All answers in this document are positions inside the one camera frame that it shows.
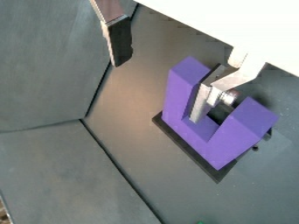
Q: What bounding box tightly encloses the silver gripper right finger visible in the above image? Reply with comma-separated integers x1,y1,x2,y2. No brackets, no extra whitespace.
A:
190,48,266,123

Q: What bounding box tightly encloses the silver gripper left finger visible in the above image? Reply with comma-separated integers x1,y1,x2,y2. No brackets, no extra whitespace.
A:
89,0,133,67

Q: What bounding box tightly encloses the purple U-shaped block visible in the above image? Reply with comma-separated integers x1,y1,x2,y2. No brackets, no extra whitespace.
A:
163,57,278,170

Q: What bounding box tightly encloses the black angle bracket fixture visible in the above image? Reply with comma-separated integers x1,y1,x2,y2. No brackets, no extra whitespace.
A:
151,110,274,185

